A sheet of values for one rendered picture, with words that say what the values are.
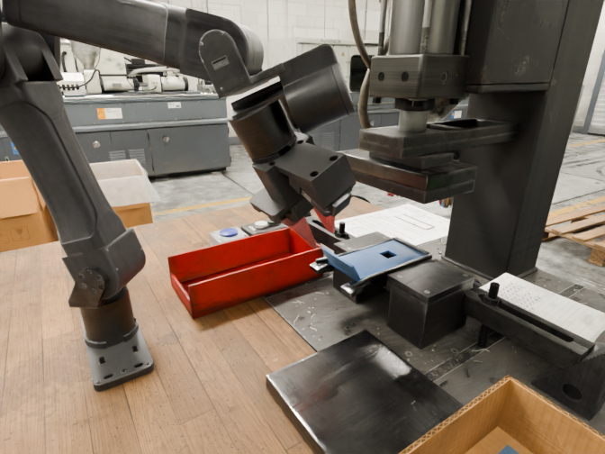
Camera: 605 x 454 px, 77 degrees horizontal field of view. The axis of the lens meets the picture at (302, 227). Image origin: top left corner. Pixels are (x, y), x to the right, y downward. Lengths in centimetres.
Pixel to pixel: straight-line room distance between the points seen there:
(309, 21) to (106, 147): 461
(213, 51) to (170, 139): 459
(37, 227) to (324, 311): 223
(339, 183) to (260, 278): 32
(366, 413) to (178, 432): 20
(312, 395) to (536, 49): 53
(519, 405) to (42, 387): 54
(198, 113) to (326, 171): 470
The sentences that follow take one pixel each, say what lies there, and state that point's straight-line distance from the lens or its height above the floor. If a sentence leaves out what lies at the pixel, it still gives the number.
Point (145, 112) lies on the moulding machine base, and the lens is 490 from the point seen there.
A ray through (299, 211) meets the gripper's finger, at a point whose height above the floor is 111.
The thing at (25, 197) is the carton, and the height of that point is 61.
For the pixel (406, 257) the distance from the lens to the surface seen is 61.
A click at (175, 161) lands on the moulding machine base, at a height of 23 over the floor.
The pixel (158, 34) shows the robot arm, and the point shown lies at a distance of 42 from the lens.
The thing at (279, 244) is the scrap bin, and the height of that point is 93.
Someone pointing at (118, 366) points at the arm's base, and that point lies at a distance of 56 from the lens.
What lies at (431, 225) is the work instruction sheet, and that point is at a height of 90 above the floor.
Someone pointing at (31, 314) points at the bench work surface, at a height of 90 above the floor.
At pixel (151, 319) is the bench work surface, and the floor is 90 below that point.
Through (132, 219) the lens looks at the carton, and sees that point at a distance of 273.
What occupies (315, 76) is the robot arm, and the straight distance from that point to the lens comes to 39.
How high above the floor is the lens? 126
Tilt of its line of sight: 22 degrees down
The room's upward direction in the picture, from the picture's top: straight up
